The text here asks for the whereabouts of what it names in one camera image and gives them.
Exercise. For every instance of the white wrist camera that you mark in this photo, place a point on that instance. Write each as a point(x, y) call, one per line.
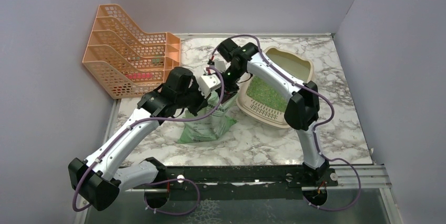
point(208, 84)
point(219, 65)

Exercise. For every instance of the orange mesh file rack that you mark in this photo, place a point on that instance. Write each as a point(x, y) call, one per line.
point(125, 60)

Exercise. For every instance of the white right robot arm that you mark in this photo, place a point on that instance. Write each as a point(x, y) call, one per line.
point(303, 106)

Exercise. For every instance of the green litter pellets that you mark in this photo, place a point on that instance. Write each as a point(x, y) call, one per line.
point(261, 92)

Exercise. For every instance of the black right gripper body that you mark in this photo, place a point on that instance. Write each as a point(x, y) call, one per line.
point(232, 76)

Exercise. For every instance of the green litter bag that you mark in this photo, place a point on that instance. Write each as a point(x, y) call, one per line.
point(210, 128)

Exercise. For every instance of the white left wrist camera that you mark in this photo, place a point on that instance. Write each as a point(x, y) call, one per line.
point(208, 84)

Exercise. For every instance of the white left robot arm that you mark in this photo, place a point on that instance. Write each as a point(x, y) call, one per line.
point(98, 179)

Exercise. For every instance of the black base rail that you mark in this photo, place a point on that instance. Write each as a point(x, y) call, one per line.
point(238, 182)

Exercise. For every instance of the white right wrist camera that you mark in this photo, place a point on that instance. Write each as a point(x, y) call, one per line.
point(219, 65)

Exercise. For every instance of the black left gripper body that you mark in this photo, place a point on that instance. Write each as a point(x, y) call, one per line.
point(193, 99)

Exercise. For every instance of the beige plastic litter box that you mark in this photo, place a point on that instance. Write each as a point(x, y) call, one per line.
point(293, 64)

